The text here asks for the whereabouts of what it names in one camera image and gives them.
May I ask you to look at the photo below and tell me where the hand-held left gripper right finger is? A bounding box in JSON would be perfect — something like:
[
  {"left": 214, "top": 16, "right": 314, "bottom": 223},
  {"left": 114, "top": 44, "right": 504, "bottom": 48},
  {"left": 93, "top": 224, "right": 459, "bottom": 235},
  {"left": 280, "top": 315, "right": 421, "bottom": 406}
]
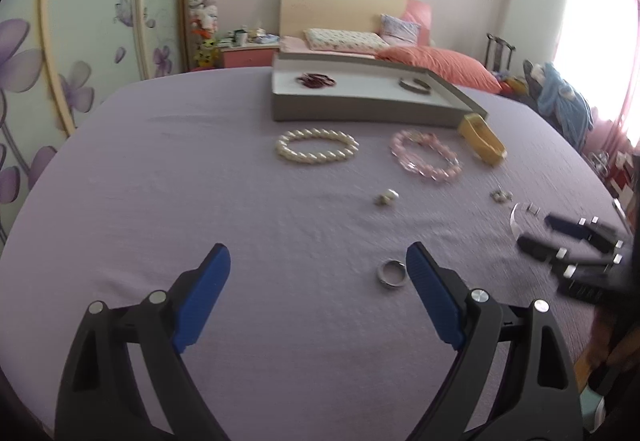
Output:
[{"left": 405, "top": 242, "right": 585, "bottom": 441}]

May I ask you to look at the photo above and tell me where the grey and white tray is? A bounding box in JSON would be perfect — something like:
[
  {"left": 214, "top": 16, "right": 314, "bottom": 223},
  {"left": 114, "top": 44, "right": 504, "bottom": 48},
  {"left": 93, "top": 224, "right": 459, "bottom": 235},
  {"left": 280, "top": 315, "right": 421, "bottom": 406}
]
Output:
[{"left": 271, "top": 52, "right": 488, "bottom": 129}]

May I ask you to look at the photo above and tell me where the grey chair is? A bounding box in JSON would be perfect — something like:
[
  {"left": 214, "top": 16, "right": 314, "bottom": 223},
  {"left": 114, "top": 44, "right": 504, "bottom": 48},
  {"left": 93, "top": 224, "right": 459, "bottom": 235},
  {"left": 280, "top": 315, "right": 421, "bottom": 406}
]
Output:
[{"left": 522, "top": 60, "right": 542, "bottom": 108}]

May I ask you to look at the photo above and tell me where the clear tube of plush toys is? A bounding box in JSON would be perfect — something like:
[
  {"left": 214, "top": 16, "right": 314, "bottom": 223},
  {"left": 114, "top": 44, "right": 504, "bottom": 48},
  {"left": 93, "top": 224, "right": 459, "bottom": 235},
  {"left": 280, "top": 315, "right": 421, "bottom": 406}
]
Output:
[{"left": 187, "top": 0, "right": 220, "bottom": 69}]

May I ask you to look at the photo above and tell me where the shelf with red boxes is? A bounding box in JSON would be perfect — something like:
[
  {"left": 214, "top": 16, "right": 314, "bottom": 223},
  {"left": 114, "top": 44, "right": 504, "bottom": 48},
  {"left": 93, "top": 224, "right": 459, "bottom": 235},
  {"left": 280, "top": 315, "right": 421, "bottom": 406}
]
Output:
[{"left": 590, "top": 148, "right": 635, "bottom": 199}]

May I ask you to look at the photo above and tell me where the purple floral pillow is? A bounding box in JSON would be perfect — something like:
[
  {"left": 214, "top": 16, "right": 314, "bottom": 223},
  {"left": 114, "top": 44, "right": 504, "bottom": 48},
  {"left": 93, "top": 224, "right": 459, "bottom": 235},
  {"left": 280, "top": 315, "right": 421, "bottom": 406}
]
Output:
[{"left": 380, "top": 14, "right": 422, "bottom": 45}]

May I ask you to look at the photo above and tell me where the dark wooden chair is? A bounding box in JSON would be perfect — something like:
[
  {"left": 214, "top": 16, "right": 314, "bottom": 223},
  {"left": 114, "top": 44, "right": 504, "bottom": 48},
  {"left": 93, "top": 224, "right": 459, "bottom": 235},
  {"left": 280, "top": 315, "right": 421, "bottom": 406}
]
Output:
[{"left": 484, "top": 33, "right": 516, "bottom": 72}]

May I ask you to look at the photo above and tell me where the dark red bead necklace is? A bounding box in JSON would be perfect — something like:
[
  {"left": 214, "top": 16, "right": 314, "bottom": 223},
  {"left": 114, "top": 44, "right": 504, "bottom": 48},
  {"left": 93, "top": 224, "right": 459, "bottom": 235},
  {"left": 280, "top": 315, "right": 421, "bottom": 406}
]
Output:
[{"left": 295, "top": 72, "right": 337, "bottom": 89}]

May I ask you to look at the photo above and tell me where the yellow plush toy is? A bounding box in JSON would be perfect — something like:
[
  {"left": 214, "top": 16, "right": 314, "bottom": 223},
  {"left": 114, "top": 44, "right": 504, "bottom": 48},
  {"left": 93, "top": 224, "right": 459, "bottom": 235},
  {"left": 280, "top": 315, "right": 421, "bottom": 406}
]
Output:
[{"left": 195, "top": 37, "right": 217, "bottom": 68}]

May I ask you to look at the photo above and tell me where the silver open bangle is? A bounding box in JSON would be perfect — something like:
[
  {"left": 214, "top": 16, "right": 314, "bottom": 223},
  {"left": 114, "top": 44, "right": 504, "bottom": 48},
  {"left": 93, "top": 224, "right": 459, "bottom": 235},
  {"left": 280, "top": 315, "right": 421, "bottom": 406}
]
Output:
[{"left": 398, "top": 77, "right": 432, "bottom": 94}]

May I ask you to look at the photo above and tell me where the cream and pink headboard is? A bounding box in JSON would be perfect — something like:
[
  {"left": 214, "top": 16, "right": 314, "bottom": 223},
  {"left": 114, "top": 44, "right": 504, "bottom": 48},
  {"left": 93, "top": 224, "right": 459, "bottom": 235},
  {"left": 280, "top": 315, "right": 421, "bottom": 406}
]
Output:
[{"left": 278, "top": 0, "right": 432, "bottom": 46}]

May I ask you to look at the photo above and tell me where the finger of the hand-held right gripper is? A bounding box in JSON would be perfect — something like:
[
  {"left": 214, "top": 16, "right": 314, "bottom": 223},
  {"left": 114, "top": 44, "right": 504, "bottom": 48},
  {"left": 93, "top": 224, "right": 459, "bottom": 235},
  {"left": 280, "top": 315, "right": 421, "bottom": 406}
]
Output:
[
  {"left": 544, "top": 214, "right": 623, "bottom": 253},
  {"left": 517, "top": 234, "right": 625, "bottom": 278}
]

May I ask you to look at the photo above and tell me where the coral duvet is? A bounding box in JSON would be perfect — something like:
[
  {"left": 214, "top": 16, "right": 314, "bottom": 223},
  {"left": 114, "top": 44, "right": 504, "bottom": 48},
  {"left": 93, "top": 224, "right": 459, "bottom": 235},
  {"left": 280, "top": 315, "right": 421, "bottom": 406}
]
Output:
[{"left": 376, "top": 45, "right": 502, "bottom": 94}]

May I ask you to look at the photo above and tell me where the pink curtain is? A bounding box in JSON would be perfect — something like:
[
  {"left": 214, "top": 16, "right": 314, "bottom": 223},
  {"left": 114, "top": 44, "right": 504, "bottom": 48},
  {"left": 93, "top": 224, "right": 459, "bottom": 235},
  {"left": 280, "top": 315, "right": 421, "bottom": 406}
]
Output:
[{"left": 552, "top": 0, "right": 640, "bottom": 156}]

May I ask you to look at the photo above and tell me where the pink bead bracelet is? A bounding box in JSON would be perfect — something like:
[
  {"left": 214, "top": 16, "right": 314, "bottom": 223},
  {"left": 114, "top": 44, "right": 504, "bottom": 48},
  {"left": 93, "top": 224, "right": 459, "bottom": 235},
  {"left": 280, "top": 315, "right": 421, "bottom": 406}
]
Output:
[{"left": 390, "top": 130, "right": 462, "bottom": 182}]

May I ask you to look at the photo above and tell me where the silver ring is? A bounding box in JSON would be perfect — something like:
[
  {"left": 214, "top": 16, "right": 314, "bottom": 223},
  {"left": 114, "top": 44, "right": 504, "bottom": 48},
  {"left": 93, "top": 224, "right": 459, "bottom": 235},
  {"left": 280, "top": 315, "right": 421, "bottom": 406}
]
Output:
[{"left": 377, "top": 259, "right": 410, "bottom": 291}]

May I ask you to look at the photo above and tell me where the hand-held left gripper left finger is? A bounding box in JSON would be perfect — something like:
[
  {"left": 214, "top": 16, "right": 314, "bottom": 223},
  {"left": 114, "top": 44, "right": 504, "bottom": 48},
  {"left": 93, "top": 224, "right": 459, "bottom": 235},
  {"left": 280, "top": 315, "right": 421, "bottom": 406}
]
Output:
[{"left": 54, "top": 243, "right": 232, "bottom": 441}]

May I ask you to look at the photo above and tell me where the white pearl bracelet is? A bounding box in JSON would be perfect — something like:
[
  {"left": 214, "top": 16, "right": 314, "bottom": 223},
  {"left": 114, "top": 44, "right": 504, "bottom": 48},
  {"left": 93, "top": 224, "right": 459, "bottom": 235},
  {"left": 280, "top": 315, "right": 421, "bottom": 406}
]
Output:
[{"left": 274, "top": 127, "right": 360, "bottom": 166}]

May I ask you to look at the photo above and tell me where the white patterned pillow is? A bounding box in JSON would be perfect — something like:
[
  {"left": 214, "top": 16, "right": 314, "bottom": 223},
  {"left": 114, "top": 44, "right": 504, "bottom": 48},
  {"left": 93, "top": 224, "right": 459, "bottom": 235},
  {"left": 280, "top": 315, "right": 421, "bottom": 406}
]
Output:
[{"left": 304, "top": 27, "right": 390, "bottom": 54}]

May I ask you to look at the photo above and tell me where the wardrobe with purple flowers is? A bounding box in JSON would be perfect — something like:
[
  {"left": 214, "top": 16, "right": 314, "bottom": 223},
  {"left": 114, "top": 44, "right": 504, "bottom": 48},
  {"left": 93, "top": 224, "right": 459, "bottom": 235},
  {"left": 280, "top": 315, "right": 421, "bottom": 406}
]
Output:
[{"left": 0, "top": 0, "right": 188, "bottom": 242}]

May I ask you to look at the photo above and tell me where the clear bangle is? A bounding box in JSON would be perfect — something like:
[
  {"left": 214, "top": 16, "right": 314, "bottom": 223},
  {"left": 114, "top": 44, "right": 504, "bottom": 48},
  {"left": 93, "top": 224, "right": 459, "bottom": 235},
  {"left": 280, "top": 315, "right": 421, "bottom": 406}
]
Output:
[{"left": 510, "top": 202, "right": 543, "bottom": 234}]

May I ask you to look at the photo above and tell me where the blue plush robe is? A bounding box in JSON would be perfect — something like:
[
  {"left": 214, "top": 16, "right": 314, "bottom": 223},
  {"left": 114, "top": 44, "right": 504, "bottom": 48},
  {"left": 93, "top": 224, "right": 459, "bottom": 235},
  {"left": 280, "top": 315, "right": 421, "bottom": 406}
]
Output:
[{"left": 537, "top": 62, "right": 595, "bottom": 139}]

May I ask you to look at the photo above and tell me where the purple tablecloth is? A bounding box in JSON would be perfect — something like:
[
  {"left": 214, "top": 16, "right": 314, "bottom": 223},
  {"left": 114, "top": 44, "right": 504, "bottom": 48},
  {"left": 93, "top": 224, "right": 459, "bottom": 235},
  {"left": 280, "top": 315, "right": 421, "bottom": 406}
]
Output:
[{"left": 0, "top": 66, "right": 626, "bottom": 441}]

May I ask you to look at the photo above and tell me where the pink and white nightstand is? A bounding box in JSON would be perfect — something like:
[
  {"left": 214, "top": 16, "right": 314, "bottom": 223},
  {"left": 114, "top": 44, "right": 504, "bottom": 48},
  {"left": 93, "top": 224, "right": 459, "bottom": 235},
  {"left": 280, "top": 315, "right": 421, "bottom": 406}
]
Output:
[{"left": 220, "top": 45, "right": 281, "bottom": 69}]

